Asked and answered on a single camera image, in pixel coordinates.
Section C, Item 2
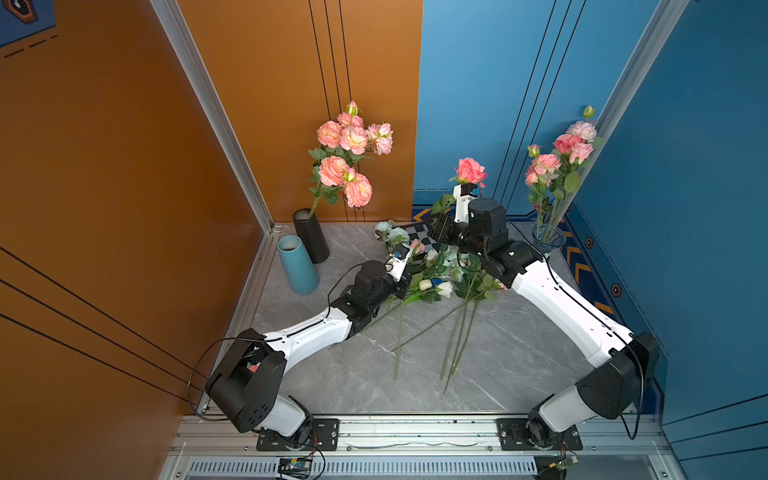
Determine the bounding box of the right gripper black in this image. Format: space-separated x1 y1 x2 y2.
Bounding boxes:
423 212 490 262

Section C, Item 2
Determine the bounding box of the deep pink rose stem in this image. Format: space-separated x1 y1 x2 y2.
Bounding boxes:
431 158 487 216

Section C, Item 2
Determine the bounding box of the teal ceramic vase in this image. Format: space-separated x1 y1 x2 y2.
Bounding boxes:
278 235 319 295

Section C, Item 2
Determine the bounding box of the bunch of pink flowers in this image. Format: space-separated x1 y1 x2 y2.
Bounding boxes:
374 220 504 387

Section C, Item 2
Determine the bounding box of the pink double bloom stem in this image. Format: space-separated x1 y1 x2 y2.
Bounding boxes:
525 144 561 226

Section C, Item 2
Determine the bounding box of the black cylindrical vase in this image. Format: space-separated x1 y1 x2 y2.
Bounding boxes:
292 208 330 264

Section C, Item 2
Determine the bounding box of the large peach bloom stem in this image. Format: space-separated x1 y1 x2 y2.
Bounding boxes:
309 156 373 216

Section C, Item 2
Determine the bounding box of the pale pink double stem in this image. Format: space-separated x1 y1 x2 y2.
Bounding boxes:
366 123 393 156

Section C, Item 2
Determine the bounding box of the pale pink carnation stem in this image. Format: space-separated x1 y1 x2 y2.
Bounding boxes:
566 105 598 143

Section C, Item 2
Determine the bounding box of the peach double bloom stem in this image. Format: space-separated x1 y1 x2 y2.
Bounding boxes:
308 101 370 166

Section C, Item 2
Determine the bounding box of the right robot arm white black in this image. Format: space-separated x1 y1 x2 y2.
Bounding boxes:
428 194 660 449

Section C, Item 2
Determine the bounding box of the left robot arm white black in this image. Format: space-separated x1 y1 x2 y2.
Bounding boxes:
205 257 411 445

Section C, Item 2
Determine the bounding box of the blue purple glass vase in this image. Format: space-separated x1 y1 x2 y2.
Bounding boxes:
531 224 566 254

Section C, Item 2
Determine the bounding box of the black white chessboard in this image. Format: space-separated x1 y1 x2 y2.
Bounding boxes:
403 223 439 252

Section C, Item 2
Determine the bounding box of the left green circuit board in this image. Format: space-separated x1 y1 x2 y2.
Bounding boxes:
276 457 313 480

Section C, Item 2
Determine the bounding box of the green circuit board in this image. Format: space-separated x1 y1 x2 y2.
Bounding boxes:
276 457 313 480
549 455 580 475

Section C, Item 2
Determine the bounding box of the right green circuit board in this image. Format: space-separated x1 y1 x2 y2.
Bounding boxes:
549 455 580 475

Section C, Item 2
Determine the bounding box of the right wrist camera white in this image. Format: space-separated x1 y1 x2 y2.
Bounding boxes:
453 183 478 224

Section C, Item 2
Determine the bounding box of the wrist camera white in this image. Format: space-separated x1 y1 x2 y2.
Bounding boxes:
453 183 478 224
385 244 412 282

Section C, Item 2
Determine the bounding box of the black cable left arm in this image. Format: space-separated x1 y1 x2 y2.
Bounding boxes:
187 260 367 422

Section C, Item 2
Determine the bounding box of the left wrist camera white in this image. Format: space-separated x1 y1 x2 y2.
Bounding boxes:
385 244 412 282

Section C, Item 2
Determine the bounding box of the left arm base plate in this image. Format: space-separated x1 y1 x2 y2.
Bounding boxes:
256 418 340 453

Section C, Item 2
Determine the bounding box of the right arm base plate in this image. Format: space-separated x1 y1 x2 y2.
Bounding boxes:
496 418 583 452

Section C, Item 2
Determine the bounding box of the aluminium front rail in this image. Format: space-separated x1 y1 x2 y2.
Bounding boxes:
169 413 672 456

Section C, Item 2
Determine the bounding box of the right aluminium corner post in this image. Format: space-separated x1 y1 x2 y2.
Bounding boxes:
544 0 692 227

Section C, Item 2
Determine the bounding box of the aluminium corner post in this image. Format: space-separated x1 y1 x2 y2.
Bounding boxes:
544 0 692 227
150 0 274 235

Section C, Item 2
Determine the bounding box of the left aluminium corner post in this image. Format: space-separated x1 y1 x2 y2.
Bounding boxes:
150 0 274 235

